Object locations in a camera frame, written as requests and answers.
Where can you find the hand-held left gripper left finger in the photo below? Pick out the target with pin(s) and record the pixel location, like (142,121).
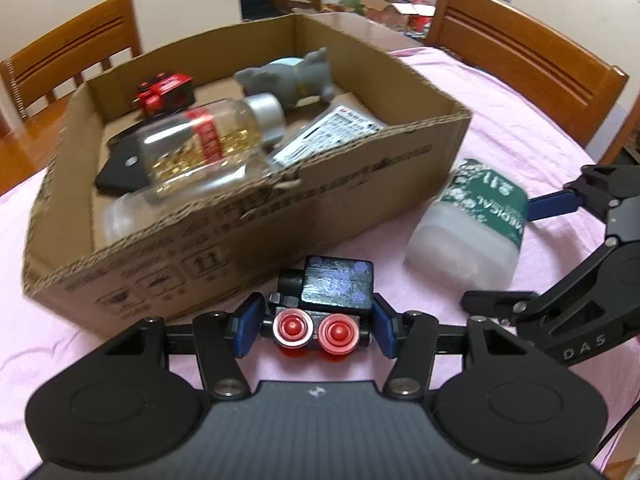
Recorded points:
(247,327)

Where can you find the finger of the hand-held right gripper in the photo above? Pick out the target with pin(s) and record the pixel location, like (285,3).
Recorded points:
(555,206)
(500,304)

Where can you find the red toy car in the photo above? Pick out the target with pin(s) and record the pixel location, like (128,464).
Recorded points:
(167,87)

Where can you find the clear capsule bottle silver cap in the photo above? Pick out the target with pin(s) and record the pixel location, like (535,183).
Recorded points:
(200,145)

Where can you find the pink cloth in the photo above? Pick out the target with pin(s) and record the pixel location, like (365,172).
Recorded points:
(500,125)

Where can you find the cardboard box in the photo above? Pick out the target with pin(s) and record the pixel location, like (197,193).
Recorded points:
(200,240)

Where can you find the black toy truck red wheels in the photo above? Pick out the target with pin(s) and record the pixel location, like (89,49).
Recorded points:
(335,285)

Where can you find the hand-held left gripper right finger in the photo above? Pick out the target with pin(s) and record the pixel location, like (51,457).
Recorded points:
(385,325)

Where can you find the grey soft toy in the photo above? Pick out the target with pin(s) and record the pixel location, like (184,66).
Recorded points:
(300,77)

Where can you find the wooden chair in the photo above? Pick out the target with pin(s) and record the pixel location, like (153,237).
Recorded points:
(65,40)
(525,50)

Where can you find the white barcode box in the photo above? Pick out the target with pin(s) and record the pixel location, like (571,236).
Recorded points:
(325,132)

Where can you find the white wipes canister green label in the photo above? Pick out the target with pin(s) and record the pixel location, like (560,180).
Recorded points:
(465,230)

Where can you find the light blue oval case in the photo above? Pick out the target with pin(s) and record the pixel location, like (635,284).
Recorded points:
(282,62)

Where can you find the open brown cardboard carton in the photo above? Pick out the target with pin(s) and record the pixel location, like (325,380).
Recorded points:
(395,7)

